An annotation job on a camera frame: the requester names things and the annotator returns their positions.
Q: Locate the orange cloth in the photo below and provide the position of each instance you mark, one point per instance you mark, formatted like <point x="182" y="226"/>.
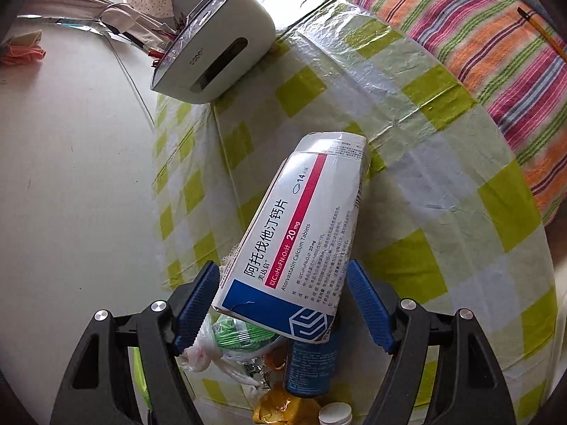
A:
<point x="24" y="51"/>

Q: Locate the yellow pencil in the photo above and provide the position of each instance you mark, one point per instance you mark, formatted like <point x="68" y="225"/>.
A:
<point x="538" y="29"/>

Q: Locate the dark blue bottle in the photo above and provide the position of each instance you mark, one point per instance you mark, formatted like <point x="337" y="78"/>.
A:
<point x="310" y="363"/>

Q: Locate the white desktop organizer box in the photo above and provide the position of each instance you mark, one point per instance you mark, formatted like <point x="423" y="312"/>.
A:
<point x="230" y="66"/>

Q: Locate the white round bottle cap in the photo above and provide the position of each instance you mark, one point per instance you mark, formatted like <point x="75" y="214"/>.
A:
<point x="335" y="414"/>

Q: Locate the yellow-green checked plastic tablecloth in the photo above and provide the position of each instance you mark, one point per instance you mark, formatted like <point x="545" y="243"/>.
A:
<point x="443" y="186"/>

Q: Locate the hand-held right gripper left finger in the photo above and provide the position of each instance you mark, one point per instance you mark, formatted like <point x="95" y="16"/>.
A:
<point x="195" y="314"/>

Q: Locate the green snack wrapper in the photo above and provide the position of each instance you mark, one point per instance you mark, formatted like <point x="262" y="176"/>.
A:
<point x="241" y="336"/>

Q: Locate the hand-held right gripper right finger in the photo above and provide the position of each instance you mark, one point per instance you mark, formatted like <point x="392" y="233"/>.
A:
<point x="372" y="307"/>

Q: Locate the striped colourful bed sheet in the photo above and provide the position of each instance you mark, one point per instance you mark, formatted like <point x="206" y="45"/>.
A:
<point x="465" y="31"/>

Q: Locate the yellow foil wrapper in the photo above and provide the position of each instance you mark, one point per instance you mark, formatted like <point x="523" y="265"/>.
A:
<point x="279" y="407"/>

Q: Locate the white blue red medicine box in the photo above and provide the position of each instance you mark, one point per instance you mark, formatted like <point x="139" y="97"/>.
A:
<point x="283" y="252"/>

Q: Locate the white plastic bag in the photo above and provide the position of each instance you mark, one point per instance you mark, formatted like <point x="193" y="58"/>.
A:
<point x="201" y="354"/>

